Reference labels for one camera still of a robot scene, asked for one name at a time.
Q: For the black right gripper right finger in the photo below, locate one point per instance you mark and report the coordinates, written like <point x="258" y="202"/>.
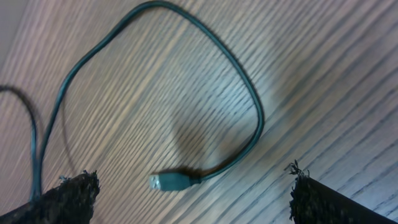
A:
<point x="315" y="203"/>

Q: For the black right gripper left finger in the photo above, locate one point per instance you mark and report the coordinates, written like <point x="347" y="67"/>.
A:
<point x="71" y="202"/>

